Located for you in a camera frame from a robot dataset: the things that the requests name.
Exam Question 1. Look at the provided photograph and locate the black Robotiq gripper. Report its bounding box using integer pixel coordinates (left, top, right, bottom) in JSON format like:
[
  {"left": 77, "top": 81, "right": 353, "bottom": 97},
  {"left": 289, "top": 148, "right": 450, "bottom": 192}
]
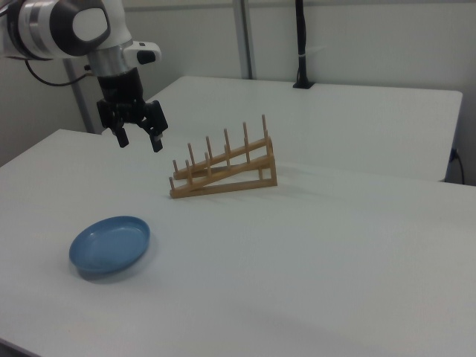
[{"left": 96, "top": 68, "right": 169, "bottom": 153}]

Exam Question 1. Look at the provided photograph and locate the blue round plate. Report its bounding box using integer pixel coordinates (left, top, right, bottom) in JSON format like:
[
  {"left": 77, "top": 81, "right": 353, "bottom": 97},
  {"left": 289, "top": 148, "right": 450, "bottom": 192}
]
[{"left": 68, "top": 216, "right": 152, "bottom": 277}]

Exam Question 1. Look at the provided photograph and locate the wooden plate rack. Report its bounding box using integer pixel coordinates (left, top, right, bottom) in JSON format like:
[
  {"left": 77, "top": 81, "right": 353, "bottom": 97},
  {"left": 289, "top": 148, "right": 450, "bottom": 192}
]
[{"left": 168, "top": 113, "right": 279, "bottom": 201}]

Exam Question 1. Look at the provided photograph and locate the grey aluminium frame post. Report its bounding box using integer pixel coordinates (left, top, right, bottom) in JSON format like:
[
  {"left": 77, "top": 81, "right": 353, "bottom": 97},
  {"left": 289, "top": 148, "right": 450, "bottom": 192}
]
[
  {"left": 233, "top": 0, "right": 258, "bottom": 80},
  {"left": 62, "top": 58, "right": 94, "bottom": 134}
]

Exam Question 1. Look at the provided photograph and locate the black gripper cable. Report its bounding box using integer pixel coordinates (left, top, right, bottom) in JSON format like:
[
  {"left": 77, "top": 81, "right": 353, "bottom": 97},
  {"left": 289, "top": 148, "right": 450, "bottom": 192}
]
[{"left": 22, "top": 57, "right": 94, "bottom": 88}]

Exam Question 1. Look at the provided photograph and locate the black power cable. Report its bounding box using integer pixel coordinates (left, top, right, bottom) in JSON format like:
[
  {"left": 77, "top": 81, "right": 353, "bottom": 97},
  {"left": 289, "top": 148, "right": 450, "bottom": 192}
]
[{"left": 450, "top": 147, "right": 466, "bottom": 184}]

